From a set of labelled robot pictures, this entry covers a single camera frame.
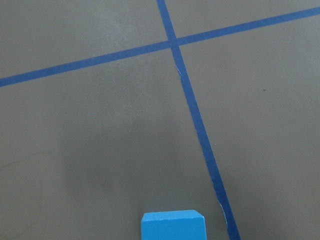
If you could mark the blue wooden block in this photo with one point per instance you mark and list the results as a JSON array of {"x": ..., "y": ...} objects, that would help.
[{"x": 173, "y": 225}]

